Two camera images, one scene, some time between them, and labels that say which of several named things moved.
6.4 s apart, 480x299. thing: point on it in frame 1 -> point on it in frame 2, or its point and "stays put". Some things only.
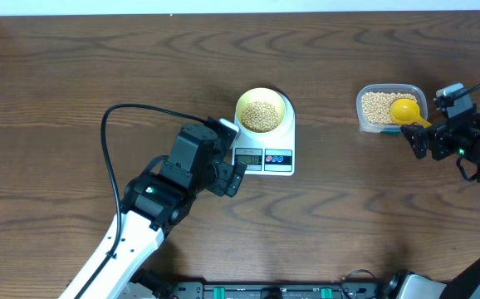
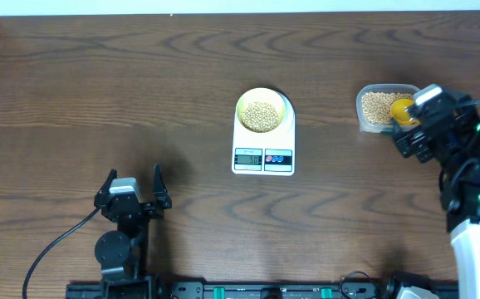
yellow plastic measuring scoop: (406, 111) stays put
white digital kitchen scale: (274, 155) stays put
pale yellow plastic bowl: (260, 110) stays put
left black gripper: (225, 178) -> (149, 208)
